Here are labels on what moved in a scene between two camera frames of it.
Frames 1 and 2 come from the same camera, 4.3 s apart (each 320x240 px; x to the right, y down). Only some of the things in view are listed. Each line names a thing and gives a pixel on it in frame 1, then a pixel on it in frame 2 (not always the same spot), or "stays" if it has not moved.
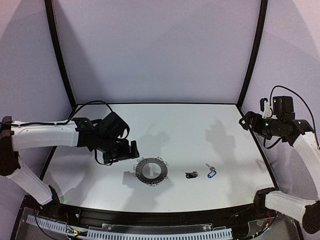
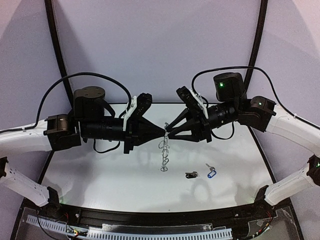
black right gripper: (251, 122) → (200, 124)
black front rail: (83, 216) stays
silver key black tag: (191, 175) stays
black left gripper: (127, 152) → (130, 135)
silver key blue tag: (213, 172) stays
